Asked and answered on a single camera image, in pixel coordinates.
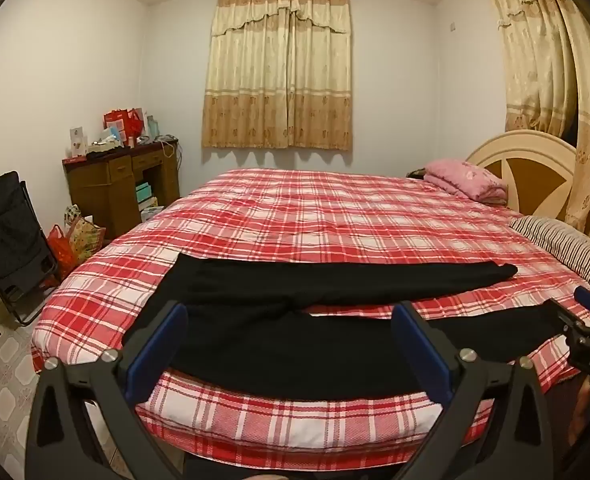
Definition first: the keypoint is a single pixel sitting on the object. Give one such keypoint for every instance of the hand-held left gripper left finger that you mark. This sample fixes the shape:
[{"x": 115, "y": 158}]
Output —
[{"x": 162, "y": 345}]

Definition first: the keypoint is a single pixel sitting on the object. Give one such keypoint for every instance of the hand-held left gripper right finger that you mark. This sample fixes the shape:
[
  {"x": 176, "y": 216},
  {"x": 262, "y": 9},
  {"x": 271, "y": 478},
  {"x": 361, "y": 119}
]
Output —
[{"x": 417, "y": 345}]

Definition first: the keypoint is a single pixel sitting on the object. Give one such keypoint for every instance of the black pants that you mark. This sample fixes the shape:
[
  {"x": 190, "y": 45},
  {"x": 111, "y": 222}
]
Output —
[{"x": 285, "y": 340}]

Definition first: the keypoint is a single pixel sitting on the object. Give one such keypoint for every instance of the striped pillow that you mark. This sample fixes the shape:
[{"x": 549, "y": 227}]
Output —
[{"x": 565, "y": 245}]

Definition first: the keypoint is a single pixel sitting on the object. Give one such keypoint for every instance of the white box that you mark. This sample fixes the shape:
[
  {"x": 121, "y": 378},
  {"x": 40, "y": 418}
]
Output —
[{"x": 152, "y": 214}]

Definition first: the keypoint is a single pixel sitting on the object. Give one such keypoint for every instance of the red plastic bag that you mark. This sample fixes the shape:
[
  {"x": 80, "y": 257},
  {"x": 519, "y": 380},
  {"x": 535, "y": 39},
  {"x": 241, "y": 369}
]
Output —
[{"x": 61, "y": 255}]

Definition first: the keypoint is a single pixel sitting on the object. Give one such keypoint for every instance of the cream round headboard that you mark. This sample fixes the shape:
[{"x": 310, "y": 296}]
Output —
[{"x": 540, "y": 160}]

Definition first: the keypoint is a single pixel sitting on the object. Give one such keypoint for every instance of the teal box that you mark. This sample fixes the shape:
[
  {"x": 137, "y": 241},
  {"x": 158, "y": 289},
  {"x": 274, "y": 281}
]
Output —
[{"x": 143, "y": 191}]

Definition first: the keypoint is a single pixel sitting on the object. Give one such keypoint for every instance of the pink folded blanket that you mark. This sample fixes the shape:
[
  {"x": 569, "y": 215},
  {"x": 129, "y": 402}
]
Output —
[{"x": 467, "y": 177}]

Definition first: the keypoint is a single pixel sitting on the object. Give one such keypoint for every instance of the dark patterned cushion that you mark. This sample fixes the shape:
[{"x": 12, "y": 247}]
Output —
[{"x": 416, "y": 173}]

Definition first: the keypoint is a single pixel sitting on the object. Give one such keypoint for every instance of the brown wooden desk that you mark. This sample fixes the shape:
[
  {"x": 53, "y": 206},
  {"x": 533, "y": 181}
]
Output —
[{"x": 100, "y": 185}]

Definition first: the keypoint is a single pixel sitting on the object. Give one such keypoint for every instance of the bed with red plaid cover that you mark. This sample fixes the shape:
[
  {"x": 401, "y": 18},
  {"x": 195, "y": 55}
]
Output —
[{"x": 300, "y": 210}]

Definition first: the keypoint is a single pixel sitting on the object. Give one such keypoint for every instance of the black folding chair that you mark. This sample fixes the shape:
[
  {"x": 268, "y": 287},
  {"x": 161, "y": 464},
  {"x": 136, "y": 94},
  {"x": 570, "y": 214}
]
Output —
[{"x": 5, "y": 230}]

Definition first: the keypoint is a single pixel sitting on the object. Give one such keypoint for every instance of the white standing card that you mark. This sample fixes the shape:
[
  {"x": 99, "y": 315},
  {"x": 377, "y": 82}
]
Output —
[{"x": 77, "y": 141}]

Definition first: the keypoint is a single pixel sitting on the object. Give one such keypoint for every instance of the red gift bag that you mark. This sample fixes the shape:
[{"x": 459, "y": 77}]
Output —
[{"x": 122, "y": 122}]

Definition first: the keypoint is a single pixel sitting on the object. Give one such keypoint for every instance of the long beige floral curtain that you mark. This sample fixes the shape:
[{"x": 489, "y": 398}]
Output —
[{"x": 540, "y": 60}]

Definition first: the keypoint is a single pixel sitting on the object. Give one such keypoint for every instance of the beige window curtain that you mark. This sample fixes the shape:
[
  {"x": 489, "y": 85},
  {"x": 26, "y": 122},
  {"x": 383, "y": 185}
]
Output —
[{"x": 275, "y": 70}]

